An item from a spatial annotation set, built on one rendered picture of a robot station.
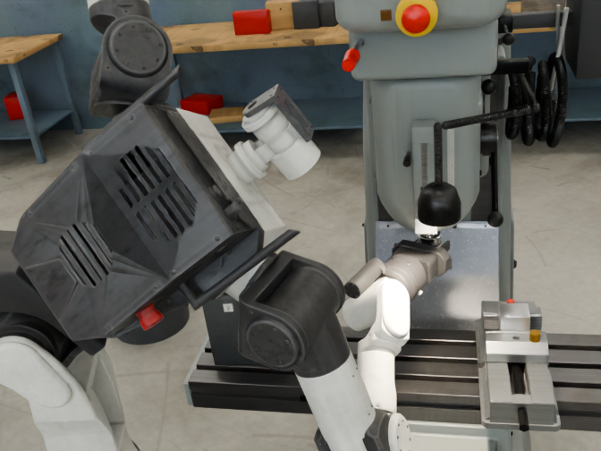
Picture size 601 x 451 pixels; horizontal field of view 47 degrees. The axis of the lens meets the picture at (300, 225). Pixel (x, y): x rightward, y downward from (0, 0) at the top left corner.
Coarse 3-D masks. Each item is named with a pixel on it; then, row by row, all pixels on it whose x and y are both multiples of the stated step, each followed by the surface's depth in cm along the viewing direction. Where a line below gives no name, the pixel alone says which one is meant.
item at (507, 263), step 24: (504, 48) 171; (504, 96) 164; (504, 120) 171; (504, 144) 172; (504, 168) 174; (480, 192) 176; (504, 192) 177; (384, 216) 184; (480, 216) 179; (504, 216) 180; (504, 240) 184; (504, 264) 187; (504, 288) 191
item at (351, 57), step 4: (356, 40) 113; (360, 40) 113; (356, 44) 111; (360, 44) 112; (352, 48) 106; (356, 48) 108; (348, 52) 105; (352, 52) 105; (356, 52) 105; (344, 56) 104; (348, 56) 103; (352, 56) 103; (356, 56) 104; (344, 60) 102; (348, 60) 102; (352, 60) 102; (356, 60) 104; (344, 64) 102; (348, 64) 102; (352, 64) 102; (344, 68) 102; (348, 68) 102; (352, 68) 103
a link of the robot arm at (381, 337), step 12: (384, 288) 123; (396, 288) 124; (384, 300) 122; (396, 300) 123; (408, 300) 125; (384, 312) 121; (396, 312) 122; (408, 312) 124; (384, 324) 120; (396, 324) 121; (408, 324) 123; (372, 336) 120; (384, 336) 120; (396, 336) 120; (408, 336) 122; (360, 348) 122; (372, 348) 120; (384, 348) 120; (396, 348) 121
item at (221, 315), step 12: (216, 300) 156; (228, 300) 155; (204, 312) 157; (216, 312) 157; (228, 312) 157; (216, 324) 159; (228, 324) 158; (216, 336) 160; (228, 336) 160; (216, 348) 162; (228, 348) 162; (216, 360) 164; (228, 360) 163; (240, 360) 163
